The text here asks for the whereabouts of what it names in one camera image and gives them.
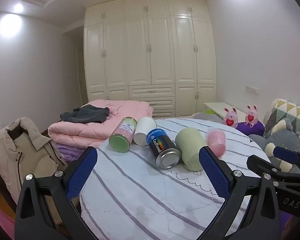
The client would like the grey pillow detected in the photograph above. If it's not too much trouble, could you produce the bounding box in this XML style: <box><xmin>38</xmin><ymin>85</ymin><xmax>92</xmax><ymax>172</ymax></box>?
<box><xmin>190</xmin><ymin>111</ymin><xmax>223</xmax><ymax>124</ymax></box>

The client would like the green pink labelled can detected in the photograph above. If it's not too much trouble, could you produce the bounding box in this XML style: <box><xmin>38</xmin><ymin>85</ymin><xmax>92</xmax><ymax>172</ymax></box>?
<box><xmin>108</xmin><ymin>116</ymin><xmax>137</xmax><ymax>153</ymax></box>

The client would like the pink bunny plush toy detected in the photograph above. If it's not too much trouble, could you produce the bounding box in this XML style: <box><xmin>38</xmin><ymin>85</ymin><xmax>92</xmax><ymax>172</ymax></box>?
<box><xmin>223</xmin><ymin>107</ymin><xmax>238</xmax><ymax>127</ymax></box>
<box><xmin>244</xmin><ymin>104</ymin><xmax>259</xmax><ymax>127</ymax></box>

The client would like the pink cloth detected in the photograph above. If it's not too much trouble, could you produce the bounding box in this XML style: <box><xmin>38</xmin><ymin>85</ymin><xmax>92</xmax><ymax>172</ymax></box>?
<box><xmin>0</xmin><ymin>201</ymin><xmax>16</xmax><ymax>240</ymax></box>

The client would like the light green cup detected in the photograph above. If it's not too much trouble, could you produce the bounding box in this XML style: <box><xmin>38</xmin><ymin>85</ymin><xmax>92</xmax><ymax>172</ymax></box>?
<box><xmin>175</xmin><ymin>127</ymin><xmax>207</xmax><ymax>172</ymax></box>

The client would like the pink plastic cup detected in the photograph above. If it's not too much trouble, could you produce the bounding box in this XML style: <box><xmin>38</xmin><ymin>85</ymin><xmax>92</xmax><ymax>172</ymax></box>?
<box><xmin>205</xmin><ymin>128</ymin><xmax>226</xmax><ymax>158</ymax></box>

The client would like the white bedside cabinet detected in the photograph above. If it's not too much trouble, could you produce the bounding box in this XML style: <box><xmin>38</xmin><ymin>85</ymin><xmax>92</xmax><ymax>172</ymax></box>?
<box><xmin>204</xmin><ymin>102</ymin><xmax>240</xmax><ymax>119</ymax></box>

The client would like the purple cushion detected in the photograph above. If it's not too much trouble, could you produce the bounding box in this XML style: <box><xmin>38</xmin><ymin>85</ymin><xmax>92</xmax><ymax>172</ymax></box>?
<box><xmin>236</xmin><ymin>120</ymin><xmax>265</xmax><ymax>137</ymax></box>

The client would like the cream wardrobe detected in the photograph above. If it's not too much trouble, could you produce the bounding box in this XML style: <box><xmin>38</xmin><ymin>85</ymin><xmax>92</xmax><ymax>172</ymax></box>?
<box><xmin>84</xmin><ymin>0</ymin><xmax>217</xmax><ymax>119</ymax></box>

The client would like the grey plush toy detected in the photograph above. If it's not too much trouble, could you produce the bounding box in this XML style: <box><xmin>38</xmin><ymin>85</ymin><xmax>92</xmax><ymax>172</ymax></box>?
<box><xmin>249</xmin><ymin>118</ymin><xmax>300</xmax><ymax>173</ymax></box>

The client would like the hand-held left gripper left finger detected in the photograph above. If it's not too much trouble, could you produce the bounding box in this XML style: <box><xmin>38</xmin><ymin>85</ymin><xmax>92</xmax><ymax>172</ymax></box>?
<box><xmin>14</xmin><ymin>146</ymin><xmax>98</xmax><ymax>240</ymax></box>

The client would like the dark grey garment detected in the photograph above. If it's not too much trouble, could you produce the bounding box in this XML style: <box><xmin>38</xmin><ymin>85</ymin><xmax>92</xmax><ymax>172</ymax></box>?
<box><xmin>60</xmin><ymin>106</ymin><xmax>111</xmax><ymax>124</ymax></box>

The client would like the folded pink quilt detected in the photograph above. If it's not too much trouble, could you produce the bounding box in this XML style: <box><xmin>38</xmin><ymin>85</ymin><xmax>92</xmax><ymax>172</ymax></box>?
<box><xmin>48</xmin><ymin>99</ymin><xmax>153</xmax><ymax>148</ymax></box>

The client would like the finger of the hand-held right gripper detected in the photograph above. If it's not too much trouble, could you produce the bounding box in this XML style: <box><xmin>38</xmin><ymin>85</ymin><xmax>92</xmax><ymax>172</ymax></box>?
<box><xmin>247</xmin><ymin>155</ymin><xmax>290</xmax><ymax>180</ymax></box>
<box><xmin>274</xmin><ymin>146</ymin><xmax>300</xmax><ymax>173</ymax></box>

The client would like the white grey striped bedsheet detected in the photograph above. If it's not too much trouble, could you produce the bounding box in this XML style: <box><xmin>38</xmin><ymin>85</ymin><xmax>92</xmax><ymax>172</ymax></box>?
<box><xmin>79</xmin><ymin>117</ymin><xmax>272</xmax><ymax>240</ymax></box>

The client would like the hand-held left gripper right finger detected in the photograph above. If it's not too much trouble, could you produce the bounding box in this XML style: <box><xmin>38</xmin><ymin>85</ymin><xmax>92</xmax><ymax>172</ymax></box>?
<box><xmin>197</xmin><ymin>146</ymin><xmax>288</xmax><ymax>240</ymax></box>

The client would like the white paper cup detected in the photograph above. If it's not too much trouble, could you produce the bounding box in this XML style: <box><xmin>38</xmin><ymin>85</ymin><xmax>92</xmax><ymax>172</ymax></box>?
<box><xmin>133</xmin><ymin>116</ymin><xmax>157</xmax><ymax>146</ymax></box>

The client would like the triangle patterned pillow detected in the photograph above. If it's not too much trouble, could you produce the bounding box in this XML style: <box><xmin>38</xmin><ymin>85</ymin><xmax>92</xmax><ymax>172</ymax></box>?
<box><xmin>264</xmin><ymin>98</ymin><xmax>300</xmax><ymax>138</ymax></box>

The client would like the folded purple blanket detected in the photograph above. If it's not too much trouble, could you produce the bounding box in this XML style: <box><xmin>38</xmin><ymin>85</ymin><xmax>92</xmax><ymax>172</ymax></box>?
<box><xmin>51</xmin><ymin>141</ymin><xmax>88</xmax><ymax>163</ymax></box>

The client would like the beige jacket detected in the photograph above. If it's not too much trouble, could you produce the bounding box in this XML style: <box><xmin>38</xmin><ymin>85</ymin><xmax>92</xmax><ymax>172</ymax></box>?
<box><xmin>0</xmin><ymin>116</ymin><xmax>68</xmax><ymax>203</ymax></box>

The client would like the black blue labelled can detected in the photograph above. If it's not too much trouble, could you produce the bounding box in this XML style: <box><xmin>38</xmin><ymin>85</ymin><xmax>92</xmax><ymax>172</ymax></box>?
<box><xmin>146</xmin><ymin>128</ymin><xmax>181</xmax><ymax>169</ymax></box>

